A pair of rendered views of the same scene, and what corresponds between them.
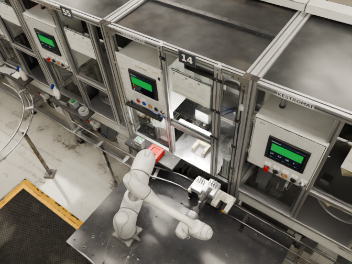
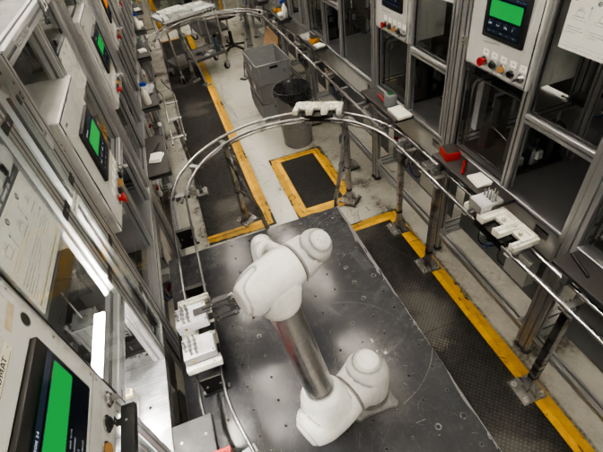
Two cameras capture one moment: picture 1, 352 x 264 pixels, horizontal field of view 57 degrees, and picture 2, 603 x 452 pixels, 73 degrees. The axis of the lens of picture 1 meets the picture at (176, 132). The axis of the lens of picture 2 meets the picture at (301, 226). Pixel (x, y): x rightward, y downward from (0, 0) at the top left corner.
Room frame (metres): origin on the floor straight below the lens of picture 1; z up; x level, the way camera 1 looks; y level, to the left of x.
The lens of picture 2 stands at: (1.76, 0.80, 2.31)
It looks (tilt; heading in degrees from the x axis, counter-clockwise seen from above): 43 degrees down; 219
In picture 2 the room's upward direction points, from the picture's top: 10 degrees counter-clockwise
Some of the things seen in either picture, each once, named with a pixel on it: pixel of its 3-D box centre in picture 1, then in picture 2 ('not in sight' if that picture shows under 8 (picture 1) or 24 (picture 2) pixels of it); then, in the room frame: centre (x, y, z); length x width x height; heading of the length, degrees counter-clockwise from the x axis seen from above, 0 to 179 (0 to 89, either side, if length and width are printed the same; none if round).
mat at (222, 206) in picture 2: not in sight; (196, 99); (-1.76, -3.43, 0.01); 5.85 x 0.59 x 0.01; 51
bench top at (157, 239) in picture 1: (178, 240); (295, 335); (1.01, 0.05, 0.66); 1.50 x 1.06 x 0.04; 51
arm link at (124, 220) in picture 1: (124, 222); (365, 375); (1.11, 0.46, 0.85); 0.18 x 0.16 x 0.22; 163
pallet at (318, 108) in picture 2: not in sight; (318, 111); (-0.63, -0.76, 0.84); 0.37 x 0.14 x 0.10; 109
